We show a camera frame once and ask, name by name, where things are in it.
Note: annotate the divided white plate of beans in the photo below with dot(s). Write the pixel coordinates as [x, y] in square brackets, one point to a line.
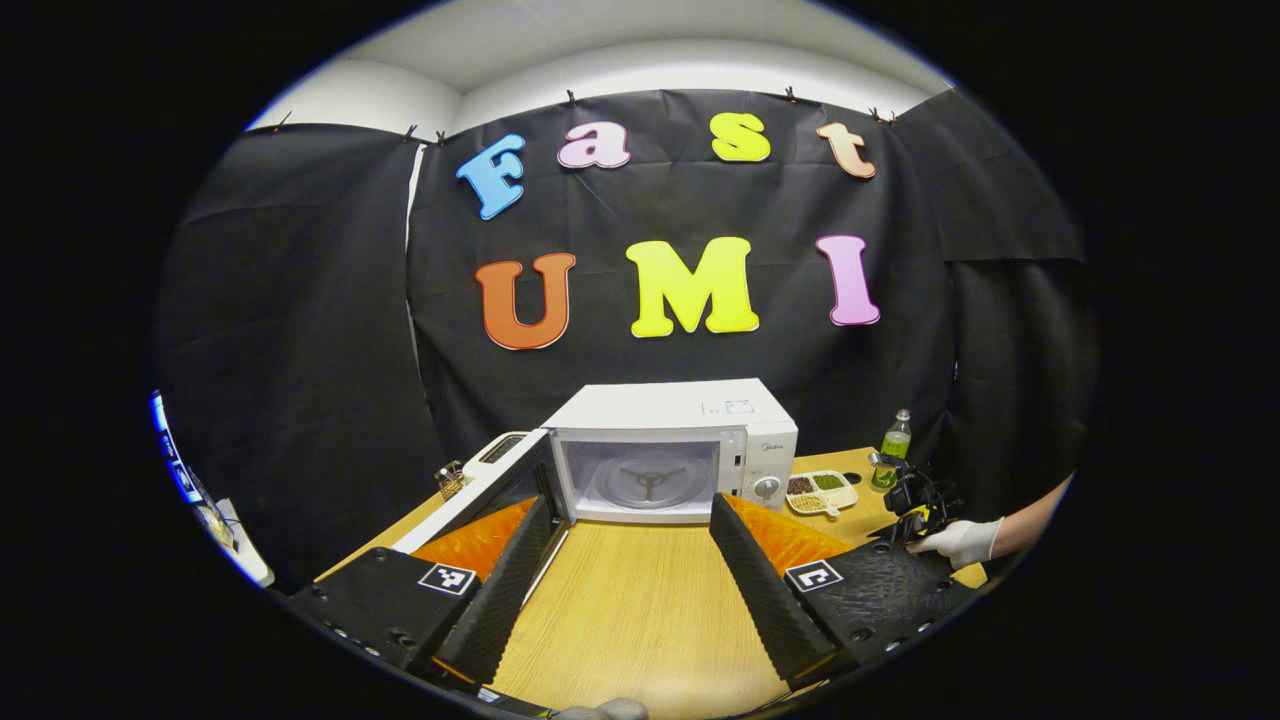
[820, 490]

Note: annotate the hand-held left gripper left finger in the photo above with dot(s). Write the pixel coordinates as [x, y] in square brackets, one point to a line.
[505, 590]

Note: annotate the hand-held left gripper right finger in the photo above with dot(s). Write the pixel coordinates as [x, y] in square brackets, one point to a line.
[765, 600]

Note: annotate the black backdrop cloth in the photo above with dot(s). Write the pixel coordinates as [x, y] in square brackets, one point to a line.
[300, 330]

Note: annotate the green drink bottle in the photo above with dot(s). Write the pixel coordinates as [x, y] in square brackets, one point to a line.
[897, 440]

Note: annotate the white microwave oven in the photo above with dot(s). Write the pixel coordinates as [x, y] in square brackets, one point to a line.
[680, 405]

